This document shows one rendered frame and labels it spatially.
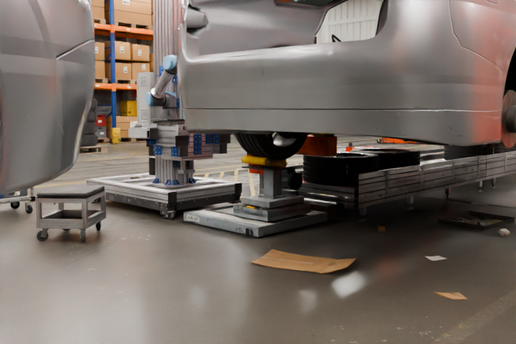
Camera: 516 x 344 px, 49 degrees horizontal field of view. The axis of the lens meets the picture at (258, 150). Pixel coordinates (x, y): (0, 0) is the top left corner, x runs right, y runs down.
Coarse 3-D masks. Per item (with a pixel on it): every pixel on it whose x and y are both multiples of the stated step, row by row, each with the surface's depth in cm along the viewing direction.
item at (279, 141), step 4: (268, 136) 448; (272, 136) 449; (276, 136) 458; (268, 140) 418; (272, 140) 450; (276, 140) 454; (280, 140) 451; (284, 140) 449; (288, 140) 446; (292, 140) 444; (296, 140) 442; (272, 144) 422; (276, 144) 446; (280, 144) 443; (284, 144) 441; (288, 144) 439; (292, 144) 438; (280, 148) 429; (284, 148) 432
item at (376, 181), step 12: (480, 156) 616; (396, 168) 492; (408, 168) 506; (420, 168) 521; (432, 168) 543; (444, 168) 555; (456, 168) 577; (468, 168) 595; (360, 180) 452; (372, 180) 464; (384, 180) 479; (396, 180) 491
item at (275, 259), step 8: (264, 256) 346; (272, 256) 347; (280, 256) 347; (288, 256) 347; (296, 256) 347; (304, 256) 347; (312, 256) 347; (264, 264) 330; (272, 264) 331; (280, 264) 331; (288, 264) 331; (296, 264) 331; (304, 264) 330; (312, 264) 330; (320, 264) 329; (328, 264) 330; (336, 264) 328; (344, 264) 324; (320, 272) 316; (328, 272) 313
